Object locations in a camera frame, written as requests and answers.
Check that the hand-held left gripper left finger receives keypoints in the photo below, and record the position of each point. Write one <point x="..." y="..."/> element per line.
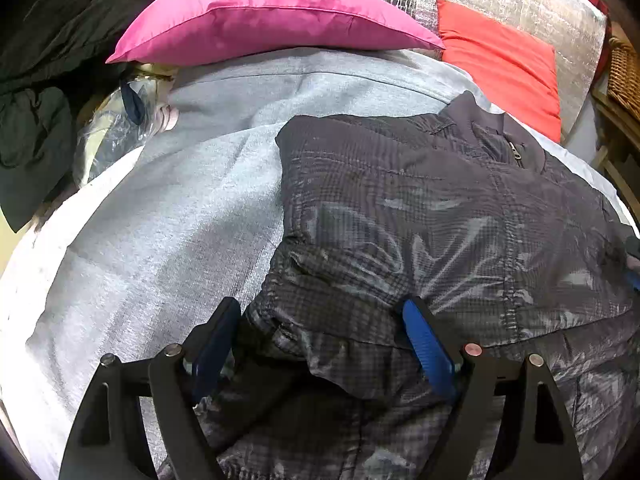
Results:
<point x="215" y="340"/>

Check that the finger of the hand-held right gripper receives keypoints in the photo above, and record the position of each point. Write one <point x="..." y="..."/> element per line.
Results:
<point x="635" y="280"/>

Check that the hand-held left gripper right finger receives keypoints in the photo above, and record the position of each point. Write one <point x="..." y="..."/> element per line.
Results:
<point x="430" y="350"/>

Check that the dark quilted zip jacket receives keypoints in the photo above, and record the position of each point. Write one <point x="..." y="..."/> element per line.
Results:
<point x="425" y="220"/>

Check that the clear bag of clothes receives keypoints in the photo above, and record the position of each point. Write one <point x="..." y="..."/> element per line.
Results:
<point x="110" y="135"/>

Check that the grey fleece blanket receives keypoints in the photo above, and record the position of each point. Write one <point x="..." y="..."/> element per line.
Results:
<point x="175" y="240"/>

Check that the wooden shelf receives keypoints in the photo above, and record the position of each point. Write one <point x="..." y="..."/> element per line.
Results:
<point x="620" y="115"/>

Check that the white bed sheet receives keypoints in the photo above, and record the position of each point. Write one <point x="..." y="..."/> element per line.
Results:
<point x="30" y="260"/>

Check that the wicker basket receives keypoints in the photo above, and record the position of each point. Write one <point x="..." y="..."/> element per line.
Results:
<point x="625" y="75"/>

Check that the red pillow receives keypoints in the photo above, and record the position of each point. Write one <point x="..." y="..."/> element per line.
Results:
<point x="500" y="65"/>

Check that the dark grey garment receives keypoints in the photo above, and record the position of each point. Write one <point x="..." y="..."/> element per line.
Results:
<point x="30" y="150"/>

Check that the pink pillow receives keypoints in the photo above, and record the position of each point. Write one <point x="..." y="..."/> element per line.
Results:
<point x="260" y="15"/>

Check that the black puffer jacket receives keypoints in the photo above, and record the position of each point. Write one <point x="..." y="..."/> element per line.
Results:
<point x="65" y="25"/>

